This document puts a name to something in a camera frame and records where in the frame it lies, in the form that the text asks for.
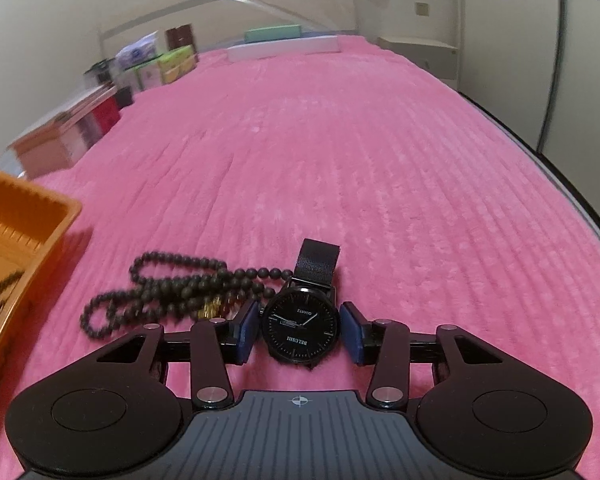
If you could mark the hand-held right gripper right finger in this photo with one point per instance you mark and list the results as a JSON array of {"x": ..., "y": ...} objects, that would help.
[{"x": 352, "y": 332}]

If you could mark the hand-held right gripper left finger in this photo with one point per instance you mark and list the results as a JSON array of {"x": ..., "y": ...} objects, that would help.
[{"x": 245, "y": 332}]

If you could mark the orange plastic tray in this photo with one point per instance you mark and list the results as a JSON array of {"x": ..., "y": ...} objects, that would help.
[{"x": 30, "y": 210}]

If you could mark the pink ribbed blanket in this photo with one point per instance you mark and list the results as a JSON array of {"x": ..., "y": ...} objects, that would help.
[{"x": 330, "y": 160}]

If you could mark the white magenta box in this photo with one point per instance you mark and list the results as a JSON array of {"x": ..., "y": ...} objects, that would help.
[{"x": 105, "y": 115}]

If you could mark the small black box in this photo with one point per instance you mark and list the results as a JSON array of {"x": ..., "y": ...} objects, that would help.
[{"x": 123, "y": 96}]

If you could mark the pink cardboard box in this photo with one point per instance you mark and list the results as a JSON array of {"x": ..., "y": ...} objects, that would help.
[{"x": 45, "y": 152}]

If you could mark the white green box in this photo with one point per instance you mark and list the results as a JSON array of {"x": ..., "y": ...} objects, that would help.
[{"x": 146, "y": 75}]

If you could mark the white nightstand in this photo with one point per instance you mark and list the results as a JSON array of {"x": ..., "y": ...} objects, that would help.
[{"x": 420, "y": 57}]

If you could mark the long white box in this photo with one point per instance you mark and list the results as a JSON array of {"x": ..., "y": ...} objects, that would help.
[{"x": 285, "y": 49}]

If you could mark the dark grey box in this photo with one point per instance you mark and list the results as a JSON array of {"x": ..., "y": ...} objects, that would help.
[{"x": 100, "y": 72}]

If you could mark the mint green flat box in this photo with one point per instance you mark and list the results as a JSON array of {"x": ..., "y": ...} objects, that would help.
[{"x": 272, "y": 34}]

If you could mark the dark brown box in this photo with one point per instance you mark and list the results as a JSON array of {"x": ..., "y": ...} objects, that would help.
[{"x": 180, "y": 39}]

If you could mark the blue white tissue pack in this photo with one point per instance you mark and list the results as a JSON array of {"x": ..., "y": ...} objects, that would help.
[{"x": 137, "y": 50}]

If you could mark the white grey wardrobe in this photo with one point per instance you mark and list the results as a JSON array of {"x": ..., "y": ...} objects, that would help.
[{"x": 520, "y": 60}]

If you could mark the wall socket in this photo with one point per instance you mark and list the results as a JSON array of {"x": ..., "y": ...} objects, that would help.
[{"x": 421, "y": 8}]

